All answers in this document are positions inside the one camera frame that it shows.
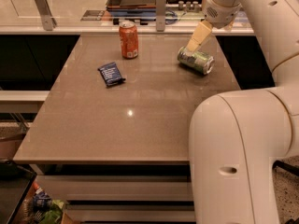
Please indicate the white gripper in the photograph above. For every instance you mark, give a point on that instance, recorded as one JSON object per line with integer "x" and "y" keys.
{"x": 221, "y": 13}

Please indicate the green soda can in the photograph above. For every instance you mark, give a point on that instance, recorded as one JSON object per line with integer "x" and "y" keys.
{"x": 198, "y": 60}

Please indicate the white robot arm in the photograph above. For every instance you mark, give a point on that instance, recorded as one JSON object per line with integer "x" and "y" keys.
{"x": 235, "y": 137}

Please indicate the orange soda can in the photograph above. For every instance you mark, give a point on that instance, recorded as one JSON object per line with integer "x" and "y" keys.
{"x": 129, "y": 39}

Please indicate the small metal cylinders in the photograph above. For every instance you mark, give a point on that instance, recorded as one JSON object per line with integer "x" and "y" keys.
{"x": 189, "y": 6}

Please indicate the dark tray stack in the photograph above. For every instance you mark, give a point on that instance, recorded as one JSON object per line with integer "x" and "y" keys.
{"x": 131, "y": 8}

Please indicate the dark blue snack packet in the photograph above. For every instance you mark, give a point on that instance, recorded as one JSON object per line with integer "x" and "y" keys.
{"x": 111, "y": 74}

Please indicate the grey table drawer unit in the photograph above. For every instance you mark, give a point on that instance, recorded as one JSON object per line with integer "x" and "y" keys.
{"x": 112, "y": 194}

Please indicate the black bin with trash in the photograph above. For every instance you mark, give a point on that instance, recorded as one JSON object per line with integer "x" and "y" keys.
{"x": 22, "y": 200}

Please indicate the middle metal glass bracket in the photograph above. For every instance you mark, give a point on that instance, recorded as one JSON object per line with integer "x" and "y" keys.
{"x": 160, "y": 15}

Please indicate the metal glass bracket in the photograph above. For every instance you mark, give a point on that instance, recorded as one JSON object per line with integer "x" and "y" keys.
{"x": 48, "y": 22}
{"x": 160, "y": 15}

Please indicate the left metal glass bracket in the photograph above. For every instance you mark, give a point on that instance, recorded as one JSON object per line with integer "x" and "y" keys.
{"x": 48, "y": 22}

